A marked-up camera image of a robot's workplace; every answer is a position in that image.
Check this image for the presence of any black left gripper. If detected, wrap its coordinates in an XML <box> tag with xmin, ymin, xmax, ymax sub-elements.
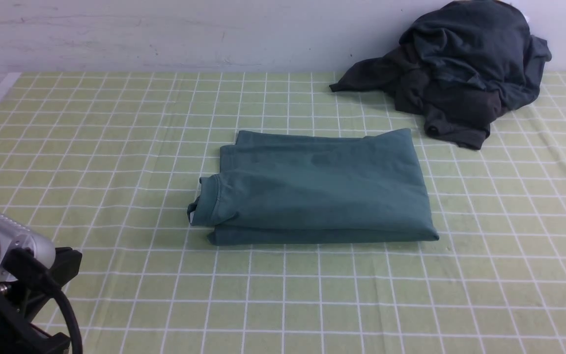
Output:
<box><xmin>0</xmin><ymin>248</ymin><xmax>83</xmax><ymax>354</ymax></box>

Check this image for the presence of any green long-sleeved shirt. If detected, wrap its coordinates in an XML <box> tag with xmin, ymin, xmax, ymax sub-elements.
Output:
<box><xmin>187</xmin><ymin>128</ymin><xmax>439</xmax><ymax>246</ymax></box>

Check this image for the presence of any green checkered tablecloth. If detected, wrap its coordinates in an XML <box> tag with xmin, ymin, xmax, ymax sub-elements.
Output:
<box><xmin>0</xmin><ymin>72</ymin><xmax>566</xmax><ymax>354</ymax></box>

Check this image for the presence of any dark grey crumpled garment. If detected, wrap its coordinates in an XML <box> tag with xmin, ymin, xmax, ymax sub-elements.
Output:
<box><xmin>330</xmin><ymin>45</ymin><xmax>508</xmax><ymax>150</ymax></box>

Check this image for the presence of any dark teal crumpled garment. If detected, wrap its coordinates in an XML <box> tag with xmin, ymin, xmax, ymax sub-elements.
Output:
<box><xmin>399</xmin><ymin>0</ymin><xmax>552</xmax><ymax>110</ymax></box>

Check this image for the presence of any black left camera cable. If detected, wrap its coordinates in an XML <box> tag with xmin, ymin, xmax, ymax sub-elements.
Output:
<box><xmin>5</xmin><ymin>248</ymin><xmax>84</xmax><ymax>354</ymax></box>

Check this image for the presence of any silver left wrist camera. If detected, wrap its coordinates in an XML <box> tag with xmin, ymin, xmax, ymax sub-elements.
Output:
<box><xmin>0</xmin><ymin>197</ymin><xmax>57</xmax><ymax>283</ymax></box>

